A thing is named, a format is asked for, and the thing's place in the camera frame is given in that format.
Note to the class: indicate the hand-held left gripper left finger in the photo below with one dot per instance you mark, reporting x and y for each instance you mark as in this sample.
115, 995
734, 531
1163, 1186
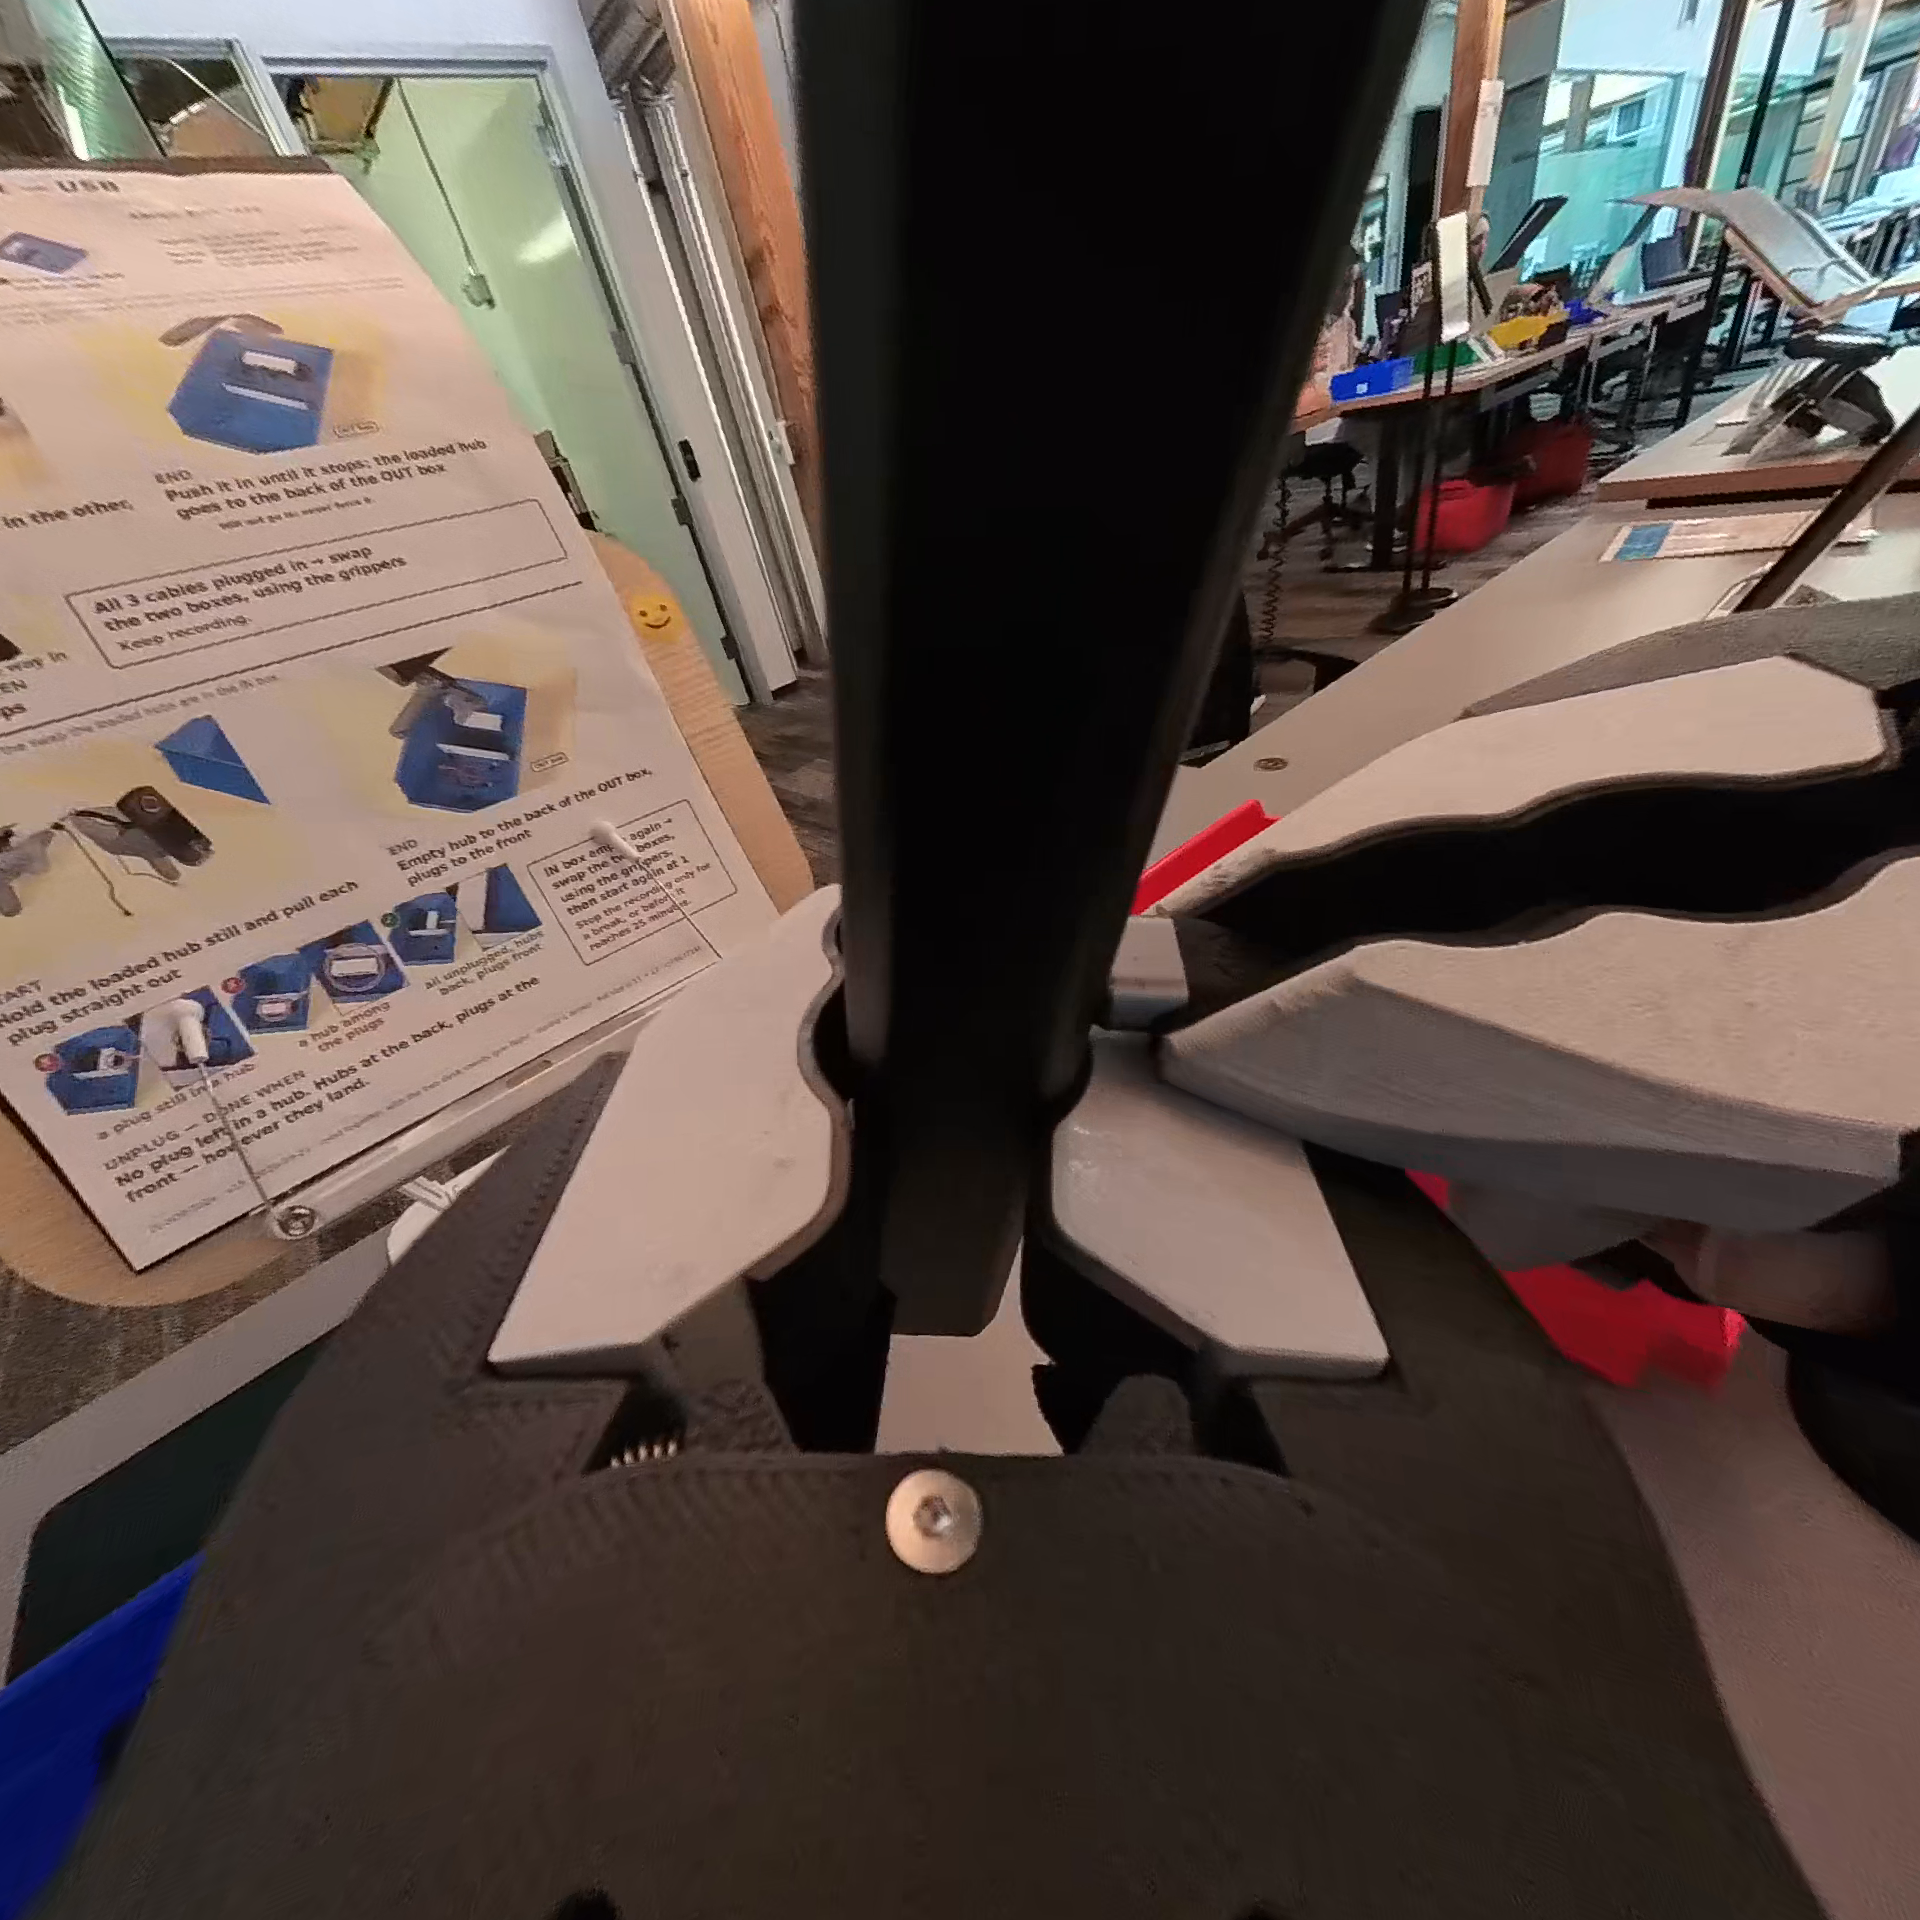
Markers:
674, 1170

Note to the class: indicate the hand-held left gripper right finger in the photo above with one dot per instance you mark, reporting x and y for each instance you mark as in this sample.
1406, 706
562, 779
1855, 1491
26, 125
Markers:
1201, 1244

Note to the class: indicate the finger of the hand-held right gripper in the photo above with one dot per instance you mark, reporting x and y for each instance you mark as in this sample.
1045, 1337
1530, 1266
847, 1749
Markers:
1575, 1080
1575, 751

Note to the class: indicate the red storage bin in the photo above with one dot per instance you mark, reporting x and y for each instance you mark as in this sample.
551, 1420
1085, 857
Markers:
1627, 1328

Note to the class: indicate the black usb hub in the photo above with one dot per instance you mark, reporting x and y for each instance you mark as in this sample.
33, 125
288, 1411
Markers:
1079, 451

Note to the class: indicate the blue storage bin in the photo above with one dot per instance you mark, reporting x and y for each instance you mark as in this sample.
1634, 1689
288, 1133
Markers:
77, 1695

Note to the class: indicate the blue printed paper sheet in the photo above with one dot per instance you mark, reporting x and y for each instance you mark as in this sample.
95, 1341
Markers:
1723, 535

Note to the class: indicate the grey metal rod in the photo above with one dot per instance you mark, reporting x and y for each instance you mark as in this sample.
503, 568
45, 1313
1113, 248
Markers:
1822, 523

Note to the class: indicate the black pole stand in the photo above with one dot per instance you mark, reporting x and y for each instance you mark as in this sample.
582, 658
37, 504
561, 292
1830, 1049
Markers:
1422, 608

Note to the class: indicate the red floor bin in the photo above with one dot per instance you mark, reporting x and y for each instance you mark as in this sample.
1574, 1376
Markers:
1553, 458
1464, 516

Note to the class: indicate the grey laptop stand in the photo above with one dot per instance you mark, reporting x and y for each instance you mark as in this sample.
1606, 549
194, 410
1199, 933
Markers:
1815, 399

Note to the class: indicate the black swivel chair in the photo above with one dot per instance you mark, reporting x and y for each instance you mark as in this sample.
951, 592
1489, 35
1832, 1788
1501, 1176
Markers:
1328, 480

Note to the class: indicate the tilted display board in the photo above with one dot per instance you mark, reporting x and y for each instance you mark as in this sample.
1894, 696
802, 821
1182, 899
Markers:
1755, 248

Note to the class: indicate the blue parts bin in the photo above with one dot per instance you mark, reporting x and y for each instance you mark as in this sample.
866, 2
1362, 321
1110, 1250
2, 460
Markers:
1373, 377

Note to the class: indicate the yellow smiley sticker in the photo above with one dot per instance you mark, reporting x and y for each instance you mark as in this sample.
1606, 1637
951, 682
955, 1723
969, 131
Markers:
653, 612

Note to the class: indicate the printed instruction sheet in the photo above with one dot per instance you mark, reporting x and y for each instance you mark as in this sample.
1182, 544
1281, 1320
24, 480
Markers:
301, 599

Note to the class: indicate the glass door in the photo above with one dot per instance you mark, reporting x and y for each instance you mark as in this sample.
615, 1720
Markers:
494, 375

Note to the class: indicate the wooden support column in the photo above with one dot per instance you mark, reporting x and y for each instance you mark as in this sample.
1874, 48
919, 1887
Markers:
751, 300

